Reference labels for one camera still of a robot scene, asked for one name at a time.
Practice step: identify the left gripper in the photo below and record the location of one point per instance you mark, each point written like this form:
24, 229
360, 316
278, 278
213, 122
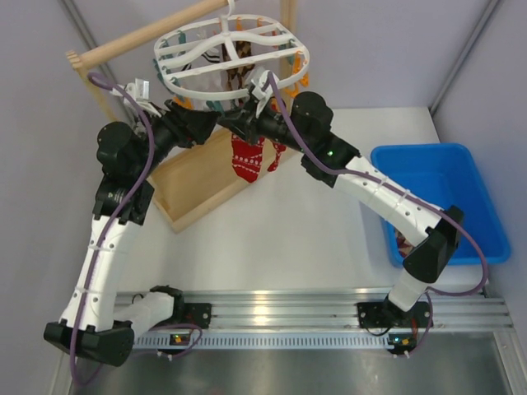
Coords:
190, 127

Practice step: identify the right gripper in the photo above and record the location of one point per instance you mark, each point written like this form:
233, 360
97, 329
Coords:
249, 132

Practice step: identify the red christmas sock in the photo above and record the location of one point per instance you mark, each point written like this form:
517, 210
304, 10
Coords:
279, 149
246, 159

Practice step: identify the white plastic sock hanger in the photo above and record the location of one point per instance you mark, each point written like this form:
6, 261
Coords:
274, 47

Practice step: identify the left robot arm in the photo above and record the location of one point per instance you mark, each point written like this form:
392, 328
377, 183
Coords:
89, 327

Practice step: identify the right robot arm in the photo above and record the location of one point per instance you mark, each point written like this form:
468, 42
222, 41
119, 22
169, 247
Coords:
433, 232

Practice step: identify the white sock on hanger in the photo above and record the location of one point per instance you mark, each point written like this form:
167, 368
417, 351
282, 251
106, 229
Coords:
210, 81

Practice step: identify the brown argyle sock on hanger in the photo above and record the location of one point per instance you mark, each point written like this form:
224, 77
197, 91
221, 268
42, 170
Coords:
239, 73

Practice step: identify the wooden drying rack stand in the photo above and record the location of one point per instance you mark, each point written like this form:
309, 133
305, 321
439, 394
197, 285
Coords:
196, 181

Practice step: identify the brown striped sock pile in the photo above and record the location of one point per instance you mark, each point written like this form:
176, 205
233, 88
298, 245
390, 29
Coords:
404, 248

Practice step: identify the blue plastic bin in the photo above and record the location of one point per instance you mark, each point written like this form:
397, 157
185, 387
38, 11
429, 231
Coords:
445, 174

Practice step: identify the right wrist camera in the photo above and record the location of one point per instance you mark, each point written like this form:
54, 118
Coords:
259, 87

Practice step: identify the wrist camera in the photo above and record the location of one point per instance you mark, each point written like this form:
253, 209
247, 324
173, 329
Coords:
139, 91
259, 87

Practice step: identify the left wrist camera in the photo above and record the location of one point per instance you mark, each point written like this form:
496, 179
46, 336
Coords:
139, 91

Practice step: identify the aluminium mounting rail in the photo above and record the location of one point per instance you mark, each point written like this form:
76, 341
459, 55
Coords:
324, 320

